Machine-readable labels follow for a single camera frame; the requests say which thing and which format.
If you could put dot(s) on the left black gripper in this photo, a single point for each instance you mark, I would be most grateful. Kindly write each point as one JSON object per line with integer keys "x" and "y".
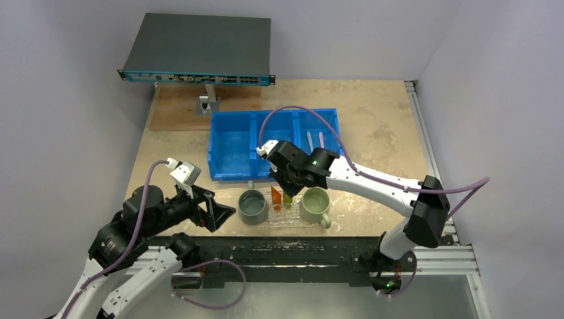
{"x": 217, "y": 212}

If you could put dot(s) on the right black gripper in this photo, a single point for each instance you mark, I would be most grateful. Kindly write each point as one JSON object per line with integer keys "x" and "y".
{"x": 284, "y": 177}

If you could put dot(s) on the light blue toothbrush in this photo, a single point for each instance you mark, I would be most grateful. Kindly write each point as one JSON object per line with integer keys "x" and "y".
{"x": 310, "y": 141}

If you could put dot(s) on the grey mug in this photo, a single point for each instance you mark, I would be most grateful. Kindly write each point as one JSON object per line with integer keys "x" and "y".
{"x": 253, "y": 208}

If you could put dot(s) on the light green mug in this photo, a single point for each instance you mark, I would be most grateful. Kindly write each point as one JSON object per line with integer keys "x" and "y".
{"x": 314, "y": 207}

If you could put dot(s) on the clear plastic holder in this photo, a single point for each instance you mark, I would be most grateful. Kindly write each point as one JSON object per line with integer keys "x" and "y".
{"x": 283, "y": 210}

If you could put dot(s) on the clear textured oval tray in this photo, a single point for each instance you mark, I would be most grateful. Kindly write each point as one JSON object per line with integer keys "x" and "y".
{"x": 286, "y": 218}

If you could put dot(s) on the blue plastic divided bin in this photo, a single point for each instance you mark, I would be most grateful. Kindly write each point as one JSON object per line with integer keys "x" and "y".
{"x": 234, "y": 135}

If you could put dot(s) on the pink toothbrush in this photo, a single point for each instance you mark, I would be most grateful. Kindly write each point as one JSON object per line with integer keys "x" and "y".
{"x": 322, "y": 139}

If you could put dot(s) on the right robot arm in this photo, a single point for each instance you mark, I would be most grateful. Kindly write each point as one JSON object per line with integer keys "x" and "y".
{"x": 422, "y": 204}

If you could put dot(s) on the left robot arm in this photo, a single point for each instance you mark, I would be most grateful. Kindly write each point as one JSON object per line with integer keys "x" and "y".
{"x": 102, "y": 291}

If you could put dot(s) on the wooden base board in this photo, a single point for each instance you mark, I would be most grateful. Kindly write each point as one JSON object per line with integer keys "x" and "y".
{"x": 177, "y": 107}

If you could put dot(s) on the black aluminium base frame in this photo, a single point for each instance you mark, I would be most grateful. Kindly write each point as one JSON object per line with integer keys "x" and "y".
{"x": 347, "y": 260}

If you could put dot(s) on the metal switch stand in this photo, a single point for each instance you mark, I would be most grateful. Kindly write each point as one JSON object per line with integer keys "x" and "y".
{"x": 208, "y": 102}

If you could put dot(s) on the grey network switch box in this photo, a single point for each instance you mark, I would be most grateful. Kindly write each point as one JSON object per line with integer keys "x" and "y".
{"x": 201, "y": 49}

